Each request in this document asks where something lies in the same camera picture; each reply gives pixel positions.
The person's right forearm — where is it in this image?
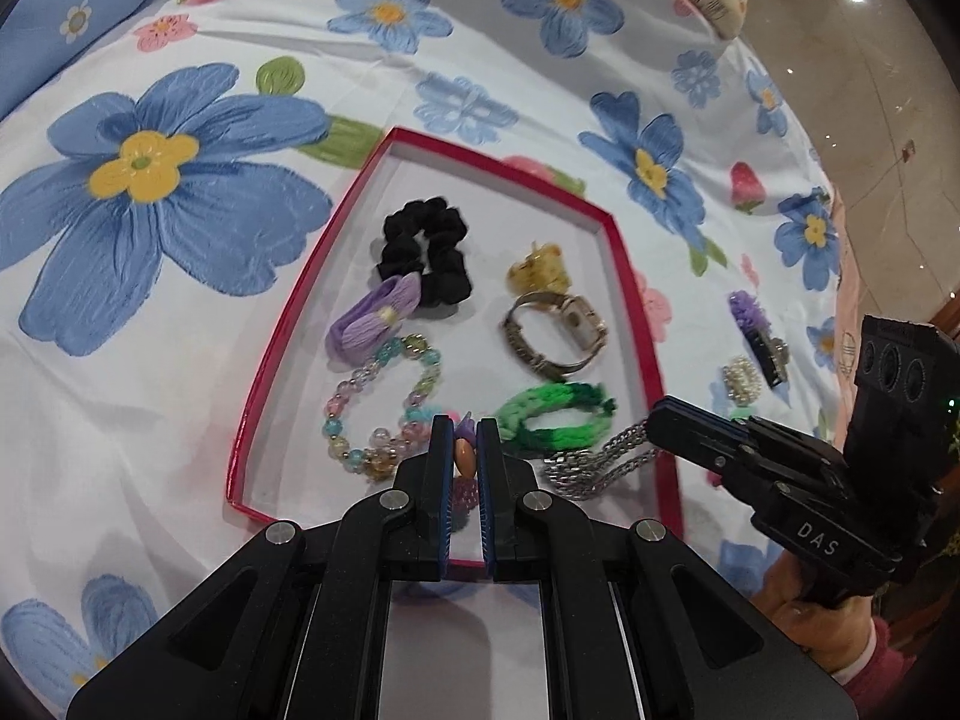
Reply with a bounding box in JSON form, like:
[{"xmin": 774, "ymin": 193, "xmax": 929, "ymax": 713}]
[{"xmin": 836, "ymin": 611, "xmax": 927, "ymax": 691}]

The pastel glass bead bracelet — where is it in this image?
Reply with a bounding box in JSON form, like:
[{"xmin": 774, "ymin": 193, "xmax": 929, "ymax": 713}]
[{"xmin": 321, "ymin": 336, "xmax": 445, "ymax": 482}]

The colourful bead bracelet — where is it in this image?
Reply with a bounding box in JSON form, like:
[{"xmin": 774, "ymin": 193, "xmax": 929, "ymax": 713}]
[{"xmin": 435, "ymin": 411, "xmax": 485, "ymax": 515}]

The silver chain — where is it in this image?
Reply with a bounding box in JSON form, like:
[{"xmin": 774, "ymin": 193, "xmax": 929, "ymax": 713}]
[{"xmin": 541, "ymin": 420, "xmax": 661, "ymax": 502}]

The purple bow hair clip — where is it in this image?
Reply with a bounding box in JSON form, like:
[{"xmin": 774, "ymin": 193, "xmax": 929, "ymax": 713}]
[{"xmin": 324, "ymin": 274, "xmax": 426, "ymax": 370}]

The pearl hair clip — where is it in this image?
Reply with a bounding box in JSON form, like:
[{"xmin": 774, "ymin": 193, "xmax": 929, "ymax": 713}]
[{"xmin": 721, "ymin": 358, "xmax": 764, "ymax": 402}]

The yellow hair claw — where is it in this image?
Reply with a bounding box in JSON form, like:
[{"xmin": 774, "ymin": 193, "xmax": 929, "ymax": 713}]
[{"xmin": 505, "ymin": 240, "xmax": 575, "ymax": 295}]

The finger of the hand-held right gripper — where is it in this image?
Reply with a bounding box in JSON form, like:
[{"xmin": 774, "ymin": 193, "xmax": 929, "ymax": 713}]
[
  {"xmin": 646, "ymin": 409, "xmax": 788, "ymax": 496},
  {"xmin": 660, "ymin": 397, "xmax": 845, "ymax": 466}
]

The person's right hand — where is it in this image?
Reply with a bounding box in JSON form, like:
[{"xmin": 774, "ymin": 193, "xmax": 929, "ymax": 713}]
[{"xmin": 750, "ymin": 547, "xmax": 878, "ymax": 687}]

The dark glitter hair claw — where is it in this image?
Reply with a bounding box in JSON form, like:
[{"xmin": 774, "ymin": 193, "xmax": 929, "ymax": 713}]
[{"xmin": 746, "ymin": 330, "xmax": 790, "ymax": 389}]

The blue flower print pillow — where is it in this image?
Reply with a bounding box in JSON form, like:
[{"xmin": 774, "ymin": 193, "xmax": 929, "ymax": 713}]
[{"xmin": 0, "ymin": 0, "xmax": 185, "ymax": 121}]

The black scrunchie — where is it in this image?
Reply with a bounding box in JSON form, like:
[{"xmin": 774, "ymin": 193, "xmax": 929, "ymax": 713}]
[{"xmin": 375, "ymin": 197, "xmax": 473, "ymax": 310}]

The purple mesh scrunchie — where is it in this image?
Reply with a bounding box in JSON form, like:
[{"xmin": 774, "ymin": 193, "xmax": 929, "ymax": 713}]
[{"xmin": 727, "ymin": 291, "xmax": 773, "ymax": 332}]

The green braided bracelet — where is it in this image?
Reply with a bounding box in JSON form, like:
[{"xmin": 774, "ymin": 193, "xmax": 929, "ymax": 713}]
[{"xmin": 491, "ymin": 382, "xmax": 618, "ymax": 455}]

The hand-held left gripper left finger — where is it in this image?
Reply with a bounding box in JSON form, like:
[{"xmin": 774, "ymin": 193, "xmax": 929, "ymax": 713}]
[{"xmin": 66, "ymin": 414, "xmax": 458, "ymax": 720}]

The metal wristwatch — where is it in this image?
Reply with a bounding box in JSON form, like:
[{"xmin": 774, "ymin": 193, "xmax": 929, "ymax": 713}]
[{"xmin": 500, "ymin": 289, "xmax": 608, "ymax": 382}]

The white floral bedsheet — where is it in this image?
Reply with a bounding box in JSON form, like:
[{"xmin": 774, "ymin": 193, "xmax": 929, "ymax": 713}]
[{"xmin": 0, "ymin": 0, "xmax": 863, "ymax": 720}]

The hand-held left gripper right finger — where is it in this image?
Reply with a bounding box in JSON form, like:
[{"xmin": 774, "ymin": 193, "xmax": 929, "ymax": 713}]
[{"xmin": 477, "ymin": 416, "xmax": 857, "ymax": 720}]

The red shallow box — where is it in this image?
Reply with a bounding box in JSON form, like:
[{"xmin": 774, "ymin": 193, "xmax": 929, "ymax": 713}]
[{"xmin": 223, "ymin": 127, "xmax": 685, "ymax": 533}]

